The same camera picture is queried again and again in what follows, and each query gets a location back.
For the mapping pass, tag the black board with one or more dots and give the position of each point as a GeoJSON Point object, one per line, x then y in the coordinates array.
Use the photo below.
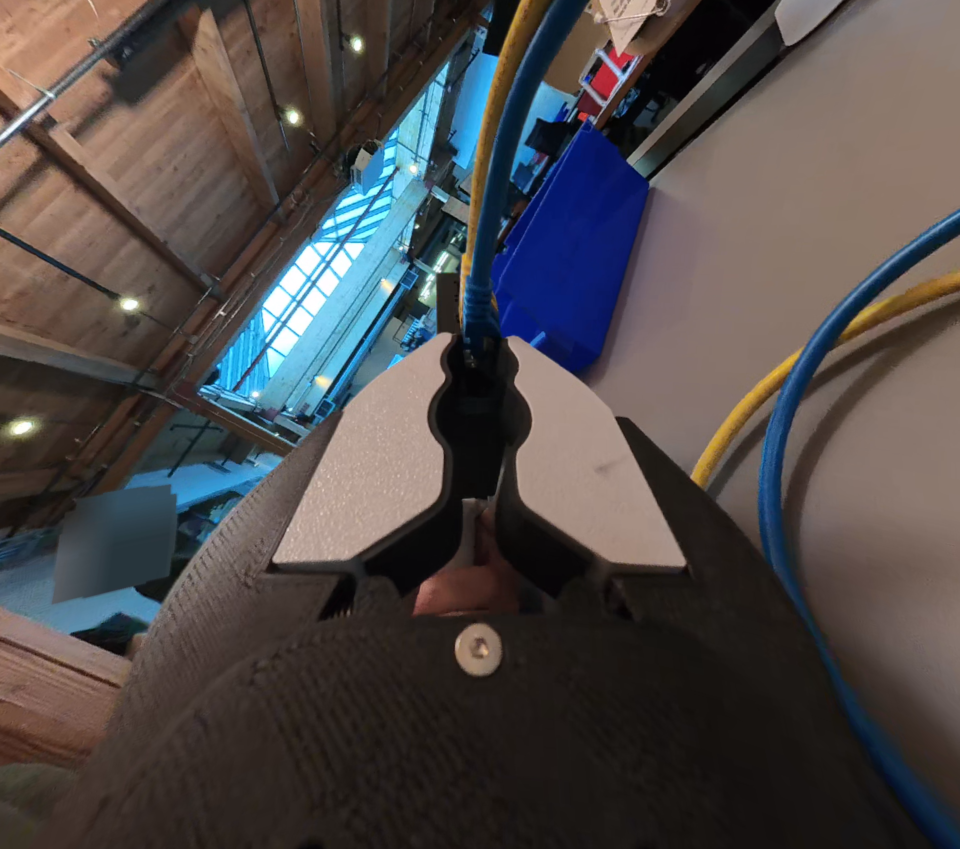
{"type": "Point", "coordinates": [504, 16]}

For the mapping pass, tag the skylight window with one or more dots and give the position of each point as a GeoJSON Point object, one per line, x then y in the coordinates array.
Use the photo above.
{"type": "Point", "coordinates": [300, 301]}

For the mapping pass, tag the blue plastic bin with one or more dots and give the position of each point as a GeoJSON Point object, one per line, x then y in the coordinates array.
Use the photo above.
{"type": "Point", "coordinates": [577, 249]}

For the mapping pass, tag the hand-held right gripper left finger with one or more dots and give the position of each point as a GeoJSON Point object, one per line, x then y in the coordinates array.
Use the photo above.
{"type": "Point", "coordinates": [367, 481]}

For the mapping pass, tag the cardboard sheet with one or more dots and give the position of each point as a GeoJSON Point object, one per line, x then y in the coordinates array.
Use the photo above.
{"type": "Point", "coordinates": [577, 50]}

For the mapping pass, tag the ceiling track spotlights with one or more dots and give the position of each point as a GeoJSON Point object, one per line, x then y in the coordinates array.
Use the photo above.
{"type": "Point", "coordinates": [129, 303]}

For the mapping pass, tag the black network switch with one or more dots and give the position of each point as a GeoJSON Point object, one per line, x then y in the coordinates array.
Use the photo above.
{"type": "Point", "coordinates": [480, 436]}

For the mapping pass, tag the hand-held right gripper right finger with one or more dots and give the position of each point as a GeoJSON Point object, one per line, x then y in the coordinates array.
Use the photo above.
{"type": "Point", "coordinates": [592, 481]}

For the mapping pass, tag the person's left hand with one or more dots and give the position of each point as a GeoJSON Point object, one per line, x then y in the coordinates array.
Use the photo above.
{"type": "Point", "coordinates": [465, 590]}

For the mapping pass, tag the white rack with red box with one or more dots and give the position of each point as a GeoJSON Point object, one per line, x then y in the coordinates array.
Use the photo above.
{"type": "Point", "coordinates": [600, 80]}

